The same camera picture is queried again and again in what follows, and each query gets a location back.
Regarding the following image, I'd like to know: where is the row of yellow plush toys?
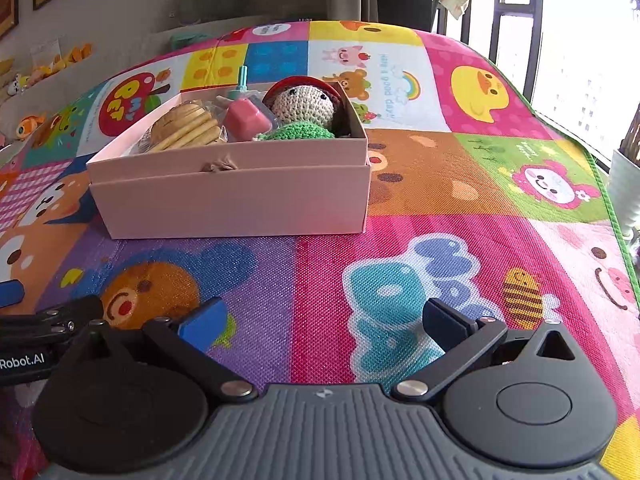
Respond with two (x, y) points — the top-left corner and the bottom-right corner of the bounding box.
(7, 42), (95, 97)

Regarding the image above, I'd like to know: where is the colourful cartoon play mat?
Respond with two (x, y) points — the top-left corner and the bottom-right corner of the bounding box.
(0, 20), (640, 480)

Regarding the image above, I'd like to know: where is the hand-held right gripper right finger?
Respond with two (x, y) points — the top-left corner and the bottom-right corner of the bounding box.
(392, 298), (577, 404)

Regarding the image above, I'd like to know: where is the white plant pot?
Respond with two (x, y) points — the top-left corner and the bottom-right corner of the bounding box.
(606, 147), (640, 243)

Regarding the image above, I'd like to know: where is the potted green plant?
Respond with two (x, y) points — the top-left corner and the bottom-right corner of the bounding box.
(619, 107), (640, 163)

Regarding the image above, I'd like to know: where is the black window frame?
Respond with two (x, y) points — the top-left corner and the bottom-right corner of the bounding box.
(432, 0), (548, 106)

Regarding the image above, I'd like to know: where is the beige sofa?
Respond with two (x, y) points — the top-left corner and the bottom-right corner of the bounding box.
(0, 17), (261, 131)

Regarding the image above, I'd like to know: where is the plastic-wrapped bread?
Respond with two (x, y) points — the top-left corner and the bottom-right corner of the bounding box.
(132, 101), (223, 155)

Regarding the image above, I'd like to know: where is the crochet doll with green dress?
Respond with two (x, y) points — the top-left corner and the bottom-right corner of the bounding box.
(252, 75), (357, 142)

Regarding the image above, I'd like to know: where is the narrow framed picture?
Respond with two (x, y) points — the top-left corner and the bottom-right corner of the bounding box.
(0, 0), (22, 40)

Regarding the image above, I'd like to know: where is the pink cardboard box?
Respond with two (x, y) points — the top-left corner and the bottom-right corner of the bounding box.
(86, 80), (372, 240)

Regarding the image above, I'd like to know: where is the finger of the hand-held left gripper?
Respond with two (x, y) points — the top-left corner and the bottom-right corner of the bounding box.
(0, 294), (104, 343)
(0, 280), (25, 309)

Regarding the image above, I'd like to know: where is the orange plush toy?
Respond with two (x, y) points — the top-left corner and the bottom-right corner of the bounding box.
(14, 114), (48, 142)

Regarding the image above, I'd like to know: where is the teal cushion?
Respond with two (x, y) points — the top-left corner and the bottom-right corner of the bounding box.
(169, 31), (213, 52)

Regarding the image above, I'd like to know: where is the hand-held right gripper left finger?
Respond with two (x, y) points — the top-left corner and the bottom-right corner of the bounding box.
(75, 297), (257, 404)

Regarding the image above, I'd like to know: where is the teal toy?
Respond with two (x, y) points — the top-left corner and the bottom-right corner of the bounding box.
(216, 65), (252, 107)

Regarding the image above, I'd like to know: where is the pink toy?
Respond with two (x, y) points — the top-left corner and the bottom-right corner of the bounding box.
(220, 99), (275, 145)

